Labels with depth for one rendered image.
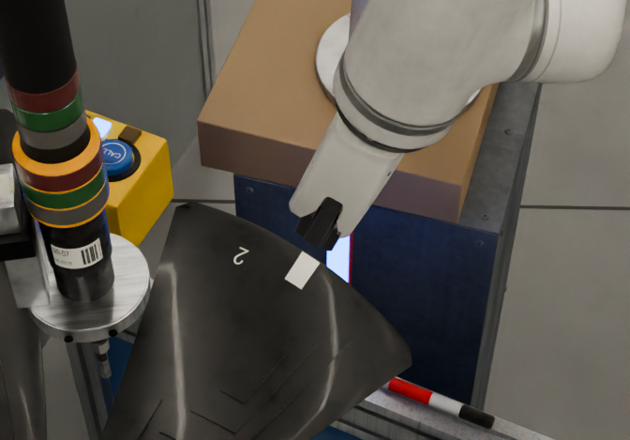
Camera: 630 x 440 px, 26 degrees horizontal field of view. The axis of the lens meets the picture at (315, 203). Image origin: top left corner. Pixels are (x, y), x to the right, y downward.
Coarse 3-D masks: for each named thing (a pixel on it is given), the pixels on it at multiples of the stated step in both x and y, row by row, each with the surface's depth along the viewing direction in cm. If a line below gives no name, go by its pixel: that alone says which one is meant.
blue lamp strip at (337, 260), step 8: (344, 240) 123; (336, 248) 124; (344, 248) 124; (328, 256) 126; (336, 256) 125; (344, 256) 125; (328, 264) 127; (336, 264) 126; (344, 264) 125; (336, 272) 127; (344, 272) 126
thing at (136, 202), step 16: (112, 128) 136; (128, 144) 134; (144, 144) 135; (160, 144) 135; (144, 160) 133; (160, 160) 135; (112, 176) 132; (128, 176) 132; (144, 176) 133; (160, 176) 137; (112, 192) 131; (128, 192) 131; (144, 192) 134; (160, 192) 138; (112, 208) 130; (128, 208) 132; (144, 208) 136; (160, 208) 140; (112, 224) 132; (128, 224) 133; (144, 224) 137; (128, 240) 135
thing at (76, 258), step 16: (96, 224) 71; (48, 240) 71; (64, 240) 70; (80, 240) 71; (96, 240) 71; (48, 256) 73; (64, 256) 71; (80, 256) 71; (96, 256) 72; (64, 272) 73; (80, 272) 72; (96, 272) 73; (112, 272) 75; (64, 288) 74; (80, 288) 74; (96, 288) 74
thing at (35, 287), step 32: (0, 224) 69; (32, 224) 70; (0, 256) 70; (32, 256) 70; (128, 256) 77; (32, 288) 73; (128, 288) 75; (64, 320) 74; (96, 320) 74; (128, 320) 75
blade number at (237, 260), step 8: (232, 248) 110; (240, 248) 110; (248, 248) 110; (232, 256) 109; (240, 256) 110; (248, 256) 110; (224, 264) 109; (232, 264) 109; (240, 264) 109; (248, 264) 109; (240, 272) 109
